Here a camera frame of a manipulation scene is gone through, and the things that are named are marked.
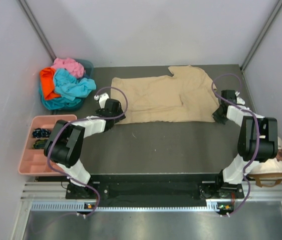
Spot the cream fabric storage bag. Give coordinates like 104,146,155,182
248,137,282,188

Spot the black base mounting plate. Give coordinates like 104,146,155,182
65,181,221,208

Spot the beige t shirt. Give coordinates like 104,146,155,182
111,65,219,124

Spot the pink t shirt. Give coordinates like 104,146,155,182
51,58,85,78

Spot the dark patterned rolled item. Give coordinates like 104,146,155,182
32,139,48,150
32,128,51,138

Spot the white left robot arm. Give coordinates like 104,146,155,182
44,98,126,198

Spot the aluminium frame post left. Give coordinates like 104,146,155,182
16,0,56,61

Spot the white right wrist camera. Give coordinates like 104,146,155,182
235,91,245,106

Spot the cyan t shirt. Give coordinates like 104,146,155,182
39,68,96,111

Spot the aluminium frame post right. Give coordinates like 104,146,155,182
240,0,282,73

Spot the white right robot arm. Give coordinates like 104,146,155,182
212,90,278,198

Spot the aluminium frame post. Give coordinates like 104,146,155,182
240,0,282,73
16,0,56,61

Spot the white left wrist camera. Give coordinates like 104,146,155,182
94,93,110,109

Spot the orange t shirt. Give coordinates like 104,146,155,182
40,67,61,101

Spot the pink compartment tray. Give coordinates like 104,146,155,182
18,114,77,177

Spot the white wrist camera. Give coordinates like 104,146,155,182
94,93,110,109
235,91,245,106

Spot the slotted cable duct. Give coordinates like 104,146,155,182
30,201,234,213

